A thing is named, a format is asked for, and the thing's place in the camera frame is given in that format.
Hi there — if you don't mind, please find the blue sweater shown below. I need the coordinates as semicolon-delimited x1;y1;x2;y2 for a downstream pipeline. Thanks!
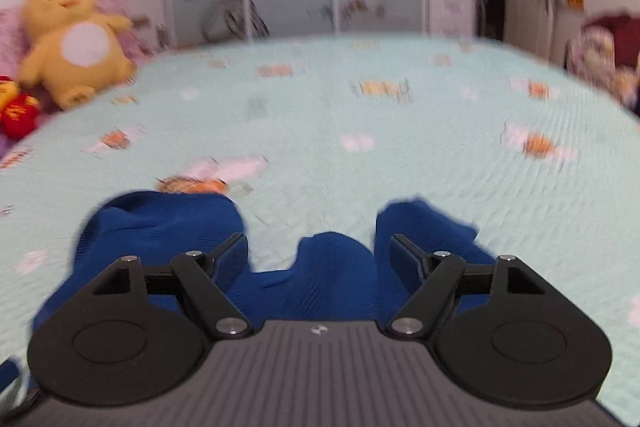
0;189;496;408

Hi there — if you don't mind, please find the yellow plush toy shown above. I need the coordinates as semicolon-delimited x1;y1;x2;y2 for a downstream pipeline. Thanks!
19;0;137;110

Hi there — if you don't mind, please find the pink floral headboard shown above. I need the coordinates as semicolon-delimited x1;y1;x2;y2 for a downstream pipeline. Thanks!
0;0;153;72

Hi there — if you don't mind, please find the red plush toy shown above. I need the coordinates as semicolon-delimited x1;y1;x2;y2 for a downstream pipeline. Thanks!
0;76;42;140

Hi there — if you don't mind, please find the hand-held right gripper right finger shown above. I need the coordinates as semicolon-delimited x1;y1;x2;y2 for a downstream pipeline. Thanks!
387;233;546;339

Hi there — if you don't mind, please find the bee print bedspread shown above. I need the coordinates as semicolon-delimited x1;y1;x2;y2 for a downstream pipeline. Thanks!
0;34;640;408

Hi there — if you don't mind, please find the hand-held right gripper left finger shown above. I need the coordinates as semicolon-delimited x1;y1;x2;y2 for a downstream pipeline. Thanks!
91;233;253;340

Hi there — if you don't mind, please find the pile of bedding and clothes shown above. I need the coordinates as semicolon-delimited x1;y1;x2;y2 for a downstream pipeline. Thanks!
567;9;640;115

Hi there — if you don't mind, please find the white drawer unit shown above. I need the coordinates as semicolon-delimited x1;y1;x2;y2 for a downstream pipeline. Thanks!
430;0;478;38

